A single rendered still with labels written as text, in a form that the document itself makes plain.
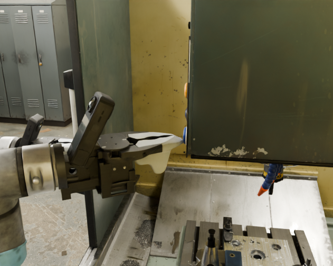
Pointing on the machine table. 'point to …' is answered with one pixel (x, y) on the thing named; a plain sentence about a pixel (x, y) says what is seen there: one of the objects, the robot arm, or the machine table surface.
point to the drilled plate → (261, 251)
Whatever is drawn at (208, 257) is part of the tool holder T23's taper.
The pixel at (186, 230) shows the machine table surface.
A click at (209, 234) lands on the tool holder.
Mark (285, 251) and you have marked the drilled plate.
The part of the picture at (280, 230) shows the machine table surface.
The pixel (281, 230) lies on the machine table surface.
